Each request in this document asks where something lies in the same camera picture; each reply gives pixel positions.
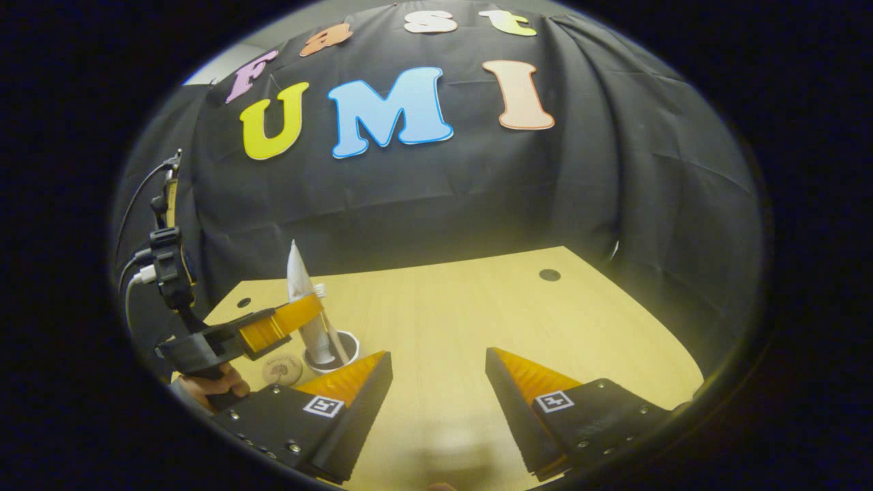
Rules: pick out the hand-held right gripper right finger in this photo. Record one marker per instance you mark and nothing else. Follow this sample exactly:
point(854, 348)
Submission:
point(515, 409)

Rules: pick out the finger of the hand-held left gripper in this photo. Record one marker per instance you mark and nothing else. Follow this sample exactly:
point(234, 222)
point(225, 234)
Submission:
point(283, 320)

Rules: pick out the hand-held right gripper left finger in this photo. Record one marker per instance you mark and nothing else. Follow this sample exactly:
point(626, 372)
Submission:
point(358, 409)

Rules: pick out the white toothpaste tube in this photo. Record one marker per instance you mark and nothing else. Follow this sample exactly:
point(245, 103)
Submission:
point(299, 279)

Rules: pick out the pale toothbrush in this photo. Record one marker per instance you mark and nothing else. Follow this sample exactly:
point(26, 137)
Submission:
point(331, 327)

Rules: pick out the round cork coaster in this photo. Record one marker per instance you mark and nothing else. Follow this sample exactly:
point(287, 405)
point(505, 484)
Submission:
point(281, 369)

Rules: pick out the light wooden desktop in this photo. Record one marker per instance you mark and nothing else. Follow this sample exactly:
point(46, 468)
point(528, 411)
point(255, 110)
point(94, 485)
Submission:
point(464, 320)

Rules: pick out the black backdrop cloth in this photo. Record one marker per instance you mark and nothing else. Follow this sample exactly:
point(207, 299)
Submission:
point(477, 198)

